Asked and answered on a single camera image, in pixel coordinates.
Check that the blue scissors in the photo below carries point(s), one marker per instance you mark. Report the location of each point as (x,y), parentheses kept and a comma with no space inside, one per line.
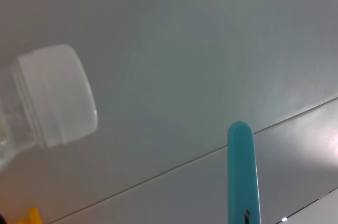
(241,168)

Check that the yellow plastic storage bin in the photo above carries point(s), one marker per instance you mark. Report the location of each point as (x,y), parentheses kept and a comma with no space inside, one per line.
(31,217)

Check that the green label water bottle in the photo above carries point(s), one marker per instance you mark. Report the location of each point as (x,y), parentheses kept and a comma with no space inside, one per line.
(52,94)

